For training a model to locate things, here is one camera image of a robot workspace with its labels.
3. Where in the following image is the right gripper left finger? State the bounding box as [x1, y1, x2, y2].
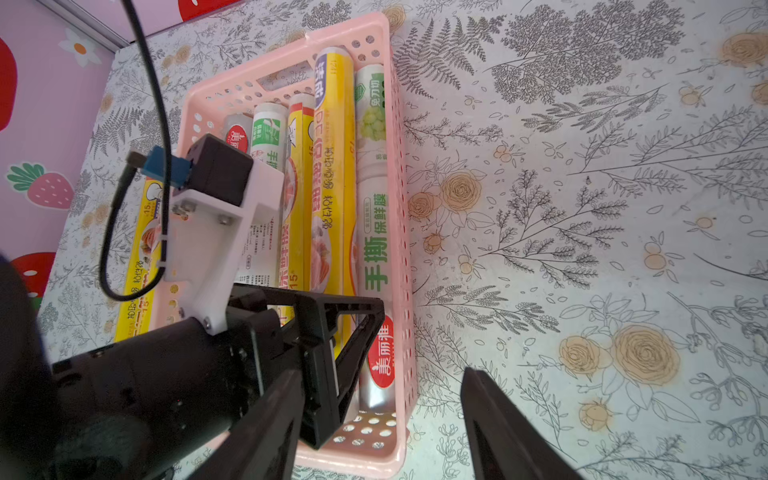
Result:
[191, 369, 305, 479]

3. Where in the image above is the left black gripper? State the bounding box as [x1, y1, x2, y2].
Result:
[50, 285, 385, 479]

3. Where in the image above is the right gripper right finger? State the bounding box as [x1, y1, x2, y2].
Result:
[460, 367, 581, 480]

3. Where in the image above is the yellow wrap roll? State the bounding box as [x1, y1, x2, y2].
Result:
[311, 46, 360, 361]
[279, 94, 315, 291]
[115, 179, 162, 342]

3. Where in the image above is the white green wrap roll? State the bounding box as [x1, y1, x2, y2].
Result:
[236, 103, 288, 287]
[355, 64, 396, 413]

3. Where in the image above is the clear red-label wrap roll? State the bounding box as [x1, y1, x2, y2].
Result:
[222, 113, 253, 154]

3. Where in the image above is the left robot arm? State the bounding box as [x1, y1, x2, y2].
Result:
[1, 262, 385, 479]

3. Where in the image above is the pink plastic basket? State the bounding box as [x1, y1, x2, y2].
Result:
[177, 12, 418, 479]

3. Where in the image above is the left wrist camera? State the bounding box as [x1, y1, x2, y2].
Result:
[150, 134, 258, 335]

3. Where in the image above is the left camera black cable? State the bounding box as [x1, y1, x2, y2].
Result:
[98, 0, 175, 302]

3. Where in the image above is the left aluminium corner post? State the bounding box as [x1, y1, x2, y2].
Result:
[38, 0, 130, 53]

